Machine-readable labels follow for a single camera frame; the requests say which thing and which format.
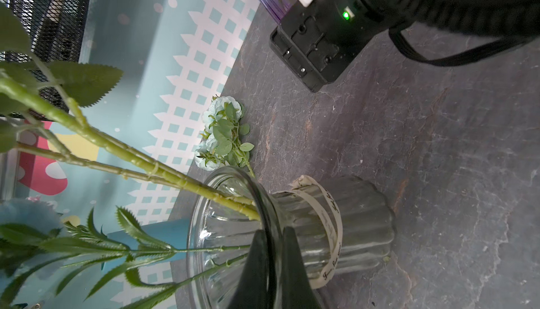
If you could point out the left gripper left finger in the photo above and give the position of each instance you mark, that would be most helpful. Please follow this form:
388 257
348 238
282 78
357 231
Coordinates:
253 288

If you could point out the black wire basket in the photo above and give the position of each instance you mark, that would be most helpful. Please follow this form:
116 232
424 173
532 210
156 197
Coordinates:
55 27

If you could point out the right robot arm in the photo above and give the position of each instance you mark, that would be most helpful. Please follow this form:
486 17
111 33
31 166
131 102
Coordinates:
318 39

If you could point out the flowers in clear vase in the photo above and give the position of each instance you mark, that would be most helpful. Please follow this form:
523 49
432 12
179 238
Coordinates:
60 89

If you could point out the pale blue flower stem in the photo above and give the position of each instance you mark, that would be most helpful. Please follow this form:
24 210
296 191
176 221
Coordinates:
222 138

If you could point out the double blue carnation stem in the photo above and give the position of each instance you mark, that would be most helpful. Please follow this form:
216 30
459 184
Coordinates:
33 239

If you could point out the clear glass vase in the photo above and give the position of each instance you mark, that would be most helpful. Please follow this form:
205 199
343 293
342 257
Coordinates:
342 225

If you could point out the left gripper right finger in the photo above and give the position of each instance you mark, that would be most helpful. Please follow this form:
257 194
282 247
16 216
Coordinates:
296 290

